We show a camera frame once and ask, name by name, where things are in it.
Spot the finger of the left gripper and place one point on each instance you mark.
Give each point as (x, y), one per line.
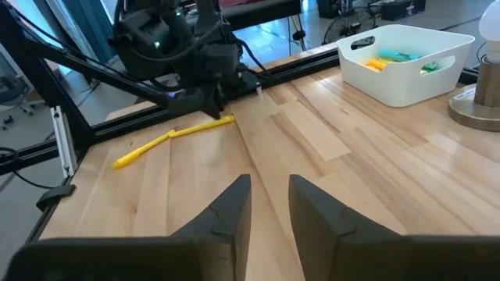
(199, 103)

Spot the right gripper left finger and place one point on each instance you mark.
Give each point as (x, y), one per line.
(222, 234)

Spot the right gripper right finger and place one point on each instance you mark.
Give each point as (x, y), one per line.
(332, 250)

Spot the teal highlighter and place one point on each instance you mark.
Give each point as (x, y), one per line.
(398, 55)

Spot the green highlighter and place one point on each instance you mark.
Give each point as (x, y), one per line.
(429, 66)

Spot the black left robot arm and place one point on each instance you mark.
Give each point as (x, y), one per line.
(148, 47)

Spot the black workbench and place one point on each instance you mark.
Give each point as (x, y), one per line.
(258, 8)

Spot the black floor fan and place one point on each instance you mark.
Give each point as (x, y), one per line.
(351, 25)

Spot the white plastic bin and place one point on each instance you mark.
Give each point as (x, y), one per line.
(398, 87)

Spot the white bulb table lamp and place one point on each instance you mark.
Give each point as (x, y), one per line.
(488, 82)

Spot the silver frame bracket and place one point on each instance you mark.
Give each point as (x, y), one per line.
(64, 140)

